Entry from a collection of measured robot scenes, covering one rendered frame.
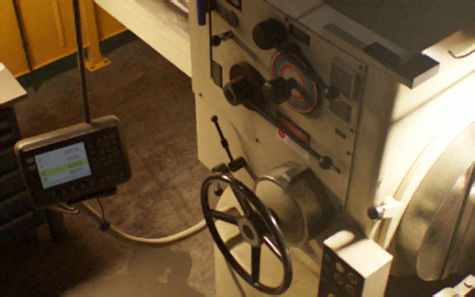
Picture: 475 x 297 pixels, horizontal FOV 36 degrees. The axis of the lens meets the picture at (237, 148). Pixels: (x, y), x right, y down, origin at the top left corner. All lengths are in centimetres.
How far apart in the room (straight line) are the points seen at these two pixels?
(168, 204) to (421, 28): 238
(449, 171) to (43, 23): 307
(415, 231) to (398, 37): 57
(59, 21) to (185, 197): 138
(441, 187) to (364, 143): 26
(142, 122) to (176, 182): 54
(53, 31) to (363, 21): 308
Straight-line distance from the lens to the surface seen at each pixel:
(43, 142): 235
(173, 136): 423
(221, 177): 191
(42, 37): 456
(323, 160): 183
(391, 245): 208
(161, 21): 297
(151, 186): 395
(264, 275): 280
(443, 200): 194
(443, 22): 175
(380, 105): 168
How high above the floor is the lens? 284
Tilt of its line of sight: 43 degrees down
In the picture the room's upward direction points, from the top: straight up
